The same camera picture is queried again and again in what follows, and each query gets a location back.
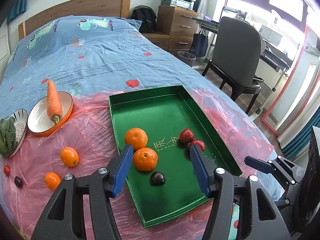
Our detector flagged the small orange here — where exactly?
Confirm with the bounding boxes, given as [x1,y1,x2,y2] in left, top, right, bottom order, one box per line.
[44,172,61,191]
[60,147,79,167]

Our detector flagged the dark purple plum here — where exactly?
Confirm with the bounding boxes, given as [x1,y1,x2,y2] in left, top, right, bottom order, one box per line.
[14,176,23,189]

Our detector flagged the red plum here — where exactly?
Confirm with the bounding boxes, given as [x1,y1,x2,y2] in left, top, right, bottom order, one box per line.
[179,128,194,144]
[188,140,206,152]
[4,165,10,177]

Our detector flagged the green rectangular tray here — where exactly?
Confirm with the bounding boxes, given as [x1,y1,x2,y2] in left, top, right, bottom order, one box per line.
[109,85,242,228]

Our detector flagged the large orange mandarin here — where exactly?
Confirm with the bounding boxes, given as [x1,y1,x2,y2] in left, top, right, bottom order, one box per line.
[124,128,148,151]

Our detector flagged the pink plastic sheet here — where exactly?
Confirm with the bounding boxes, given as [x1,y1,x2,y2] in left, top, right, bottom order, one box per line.
[1,89,275,239]

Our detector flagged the dark green leafy vegetable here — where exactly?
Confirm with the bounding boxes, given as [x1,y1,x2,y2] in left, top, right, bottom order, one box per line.
[0,116,17,158]

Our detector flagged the orange rimmed white dish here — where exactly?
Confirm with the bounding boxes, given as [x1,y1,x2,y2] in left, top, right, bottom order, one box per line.
[27,92,73,137]

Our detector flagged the desk with clutter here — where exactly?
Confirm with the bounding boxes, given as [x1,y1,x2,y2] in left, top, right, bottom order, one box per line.
[192,17,291,72]

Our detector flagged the grey desk chair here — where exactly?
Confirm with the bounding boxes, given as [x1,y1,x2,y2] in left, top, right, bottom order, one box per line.
[202,17,265,114]

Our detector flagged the orange carrot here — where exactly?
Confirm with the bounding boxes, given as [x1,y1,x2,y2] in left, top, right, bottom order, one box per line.
[47,80,62,125]

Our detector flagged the mesh waste bin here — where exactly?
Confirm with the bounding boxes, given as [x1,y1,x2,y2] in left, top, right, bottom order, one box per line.
[177,51,196,67]

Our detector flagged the navy tote bag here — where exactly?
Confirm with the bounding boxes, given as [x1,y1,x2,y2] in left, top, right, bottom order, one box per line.
[189,29,208,57]

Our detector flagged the blue cartoon bed sheet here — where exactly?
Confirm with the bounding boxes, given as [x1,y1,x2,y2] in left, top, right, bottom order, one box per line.
[0,15,284,240]

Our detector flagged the low wooden nightstand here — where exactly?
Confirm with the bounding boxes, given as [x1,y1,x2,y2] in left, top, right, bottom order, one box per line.
[142,32,170,51]

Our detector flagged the wooden drawer cabinet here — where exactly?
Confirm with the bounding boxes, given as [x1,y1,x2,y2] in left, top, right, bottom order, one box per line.
[157,5,199,57]

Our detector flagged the white printer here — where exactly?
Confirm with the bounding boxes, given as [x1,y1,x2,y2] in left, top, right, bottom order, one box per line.
[161,0,196,10]

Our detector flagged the black backpack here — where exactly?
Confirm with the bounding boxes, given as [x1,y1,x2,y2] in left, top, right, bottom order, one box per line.
[131,5,157,33]

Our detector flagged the wooden headboard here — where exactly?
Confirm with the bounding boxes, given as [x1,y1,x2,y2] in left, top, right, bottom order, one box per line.
[18,0,131,40]

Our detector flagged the teal curtain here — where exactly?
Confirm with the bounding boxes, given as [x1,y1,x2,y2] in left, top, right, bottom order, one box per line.
[7,0,27,24]

